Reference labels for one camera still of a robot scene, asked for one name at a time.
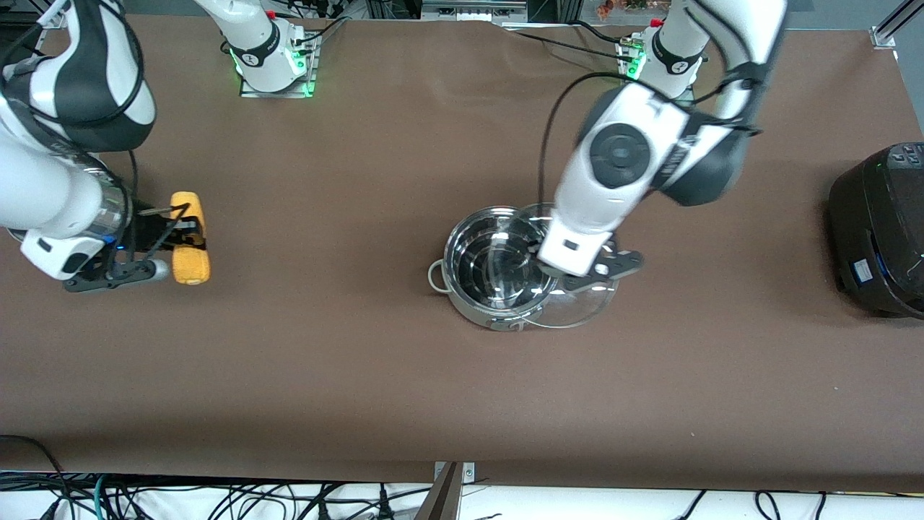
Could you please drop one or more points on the stainless steel pot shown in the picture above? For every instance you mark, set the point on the stainless steel pot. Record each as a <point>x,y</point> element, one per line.
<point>469,303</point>

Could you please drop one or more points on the yellow corn cob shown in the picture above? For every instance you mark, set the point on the yellow corn cob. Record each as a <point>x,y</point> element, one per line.
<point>191,267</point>

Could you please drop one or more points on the glass pot lid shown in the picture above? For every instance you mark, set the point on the glass pot lid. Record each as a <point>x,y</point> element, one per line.
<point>585,307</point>

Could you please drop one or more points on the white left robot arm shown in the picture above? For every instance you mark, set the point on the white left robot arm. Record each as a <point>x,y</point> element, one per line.
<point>628,152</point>

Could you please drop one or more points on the aluminium frame profile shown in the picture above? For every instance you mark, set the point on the aluminium frame profile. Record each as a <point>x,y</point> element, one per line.
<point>473,9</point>

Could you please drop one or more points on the metal table edge bracket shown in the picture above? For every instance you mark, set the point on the metal table edge bracket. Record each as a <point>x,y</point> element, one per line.
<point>469,473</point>

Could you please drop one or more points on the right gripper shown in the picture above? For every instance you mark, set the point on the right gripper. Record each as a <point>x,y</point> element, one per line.
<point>148,232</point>

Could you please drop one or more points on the grey angled bar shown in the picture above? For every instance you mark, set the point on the grey angled bar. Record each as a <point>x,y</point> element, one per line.
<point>440,502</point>

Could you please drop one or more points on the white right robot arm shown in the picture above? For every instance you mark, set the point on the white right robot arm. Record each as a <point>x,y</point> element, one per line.
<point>43,188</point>

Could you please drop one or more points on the black rice cooker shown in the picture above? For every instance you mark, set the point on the black rice cooker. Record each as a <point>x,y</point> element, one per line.
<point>881,238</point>

